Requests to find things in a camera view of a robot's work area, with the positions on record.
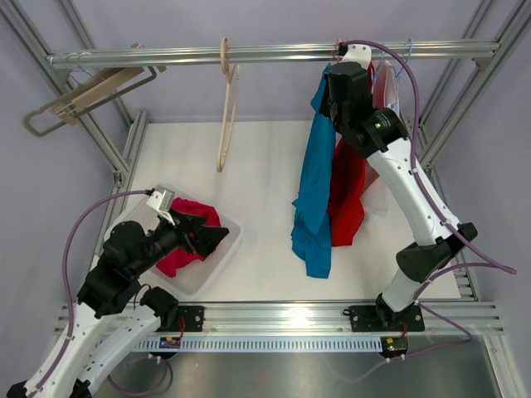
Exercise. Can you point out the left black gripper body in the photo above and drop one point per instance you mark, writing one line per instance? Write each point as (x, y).
(174, 237)

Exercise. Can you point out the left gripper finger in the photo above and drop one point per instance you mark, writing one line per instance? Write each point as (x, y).
(187, 222)
(205, 239)

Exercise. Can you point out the beige plastic hanger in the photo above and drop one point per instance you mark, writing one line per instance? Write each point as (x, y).
(231, 99)

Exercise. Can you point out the blue t shirt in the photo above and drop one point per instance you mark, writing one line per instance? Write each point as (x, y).
(311, 233)

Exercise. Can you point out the red t shirt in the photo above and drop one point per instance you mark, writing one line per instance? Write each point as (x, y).
(348, 199)

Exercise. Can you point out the light blue hanger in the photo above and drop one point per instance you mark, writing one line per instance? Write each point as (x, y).
(379, 62)

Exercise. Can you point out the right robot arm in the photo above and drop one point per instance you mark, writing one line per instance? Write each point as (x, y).
(380, 137)

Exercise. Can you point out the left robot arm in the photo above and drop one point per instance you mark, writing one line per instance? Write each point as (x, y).
(82, 359)

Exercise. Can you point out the beige empty hanger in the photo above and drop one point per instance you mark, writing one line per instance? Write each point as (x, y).
(105, 86)

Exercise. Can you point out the white t shirt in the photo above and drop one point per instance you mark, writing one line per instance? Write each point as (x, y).
(376, 196)

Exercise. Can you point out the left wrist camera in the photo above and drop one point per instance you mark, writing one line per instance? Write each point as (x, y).
(160, 201)

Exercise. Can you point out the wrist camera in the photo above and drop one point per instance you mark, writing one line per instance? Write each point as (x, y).
(359, 53)
(160, 201)

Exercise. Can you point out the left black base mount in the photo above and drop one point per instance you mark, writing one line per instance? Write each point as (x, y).
(184, 318)

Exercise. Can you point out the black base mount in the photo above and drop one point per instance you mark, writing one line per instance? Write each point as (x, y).
(184, 318)
(365, 318)

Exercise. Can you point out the white cable duct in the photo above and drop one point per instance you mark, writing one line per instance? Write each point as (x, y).
(198, 343)

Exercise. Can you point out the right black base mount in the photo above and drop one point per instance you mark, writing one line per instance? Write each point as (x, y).
(365, 318)

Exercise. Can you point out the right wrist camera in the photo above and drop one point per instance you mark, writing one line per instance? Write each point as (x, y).
(359, 53)

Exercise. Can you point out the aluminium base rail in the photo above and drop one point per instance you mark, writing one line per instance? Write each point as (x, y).
(321, 318)

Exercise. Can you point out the blue wire hanger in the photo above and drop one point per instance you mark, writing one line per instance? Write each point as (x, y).
(398, 75)

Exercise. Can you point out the aluminium hanging rail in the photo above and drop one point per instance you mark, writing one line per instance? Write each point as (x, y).
(133, 57)

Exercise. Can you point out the right aluminium frame post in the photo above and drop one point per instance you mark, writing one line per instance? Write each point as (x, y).
(477, 136)

